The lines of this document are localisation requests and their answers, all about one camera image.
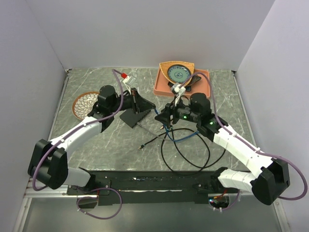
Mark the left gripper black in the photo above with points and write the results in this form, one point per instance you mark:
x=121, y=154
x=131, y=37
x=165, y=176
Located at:
x=138, y=103

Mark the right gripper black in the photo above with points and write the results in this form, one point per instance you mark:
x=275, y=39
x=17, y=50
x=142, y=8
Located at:
x=165, y=117

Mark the black network switch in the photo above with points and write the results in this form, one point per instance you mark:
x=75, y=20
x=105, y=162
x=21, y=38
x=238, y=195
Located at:
x=131, y=118

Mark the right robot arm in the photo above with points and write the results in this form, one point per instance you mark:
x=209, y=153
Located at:
x=267, y=177

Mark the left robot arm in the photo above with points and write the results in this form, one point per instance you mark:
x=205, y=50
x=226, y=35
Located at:
x=49, y=161

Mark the salmon rectangular tray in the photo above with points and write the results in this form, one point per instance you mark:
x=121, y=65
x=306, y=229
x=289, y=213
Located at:
x=161, y=87

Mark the teal patterned round plate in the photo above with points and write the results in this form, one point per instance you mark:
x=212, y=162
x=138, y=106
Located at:
x=178, y=73

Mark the black dish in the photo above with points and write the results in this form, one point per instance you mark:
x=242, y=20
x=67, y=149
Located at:
x=195, y=79

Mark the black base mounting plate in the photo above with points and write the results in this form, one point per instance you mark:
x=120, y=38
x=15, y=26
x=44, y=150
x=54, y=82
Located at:
x=113, y=187

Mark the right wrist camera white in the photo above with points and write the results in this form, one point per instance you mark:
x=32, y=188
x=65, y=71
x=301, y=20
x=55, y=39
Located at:
x=178, y=90

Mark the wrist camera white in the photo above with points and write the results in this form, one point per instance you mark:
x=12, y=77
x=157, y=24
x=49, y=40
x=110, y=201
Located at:
x=129, y=81
x=178, y=90

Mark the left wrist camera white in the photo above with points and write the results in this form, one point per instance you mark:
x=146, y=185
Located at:
x=129, y=81

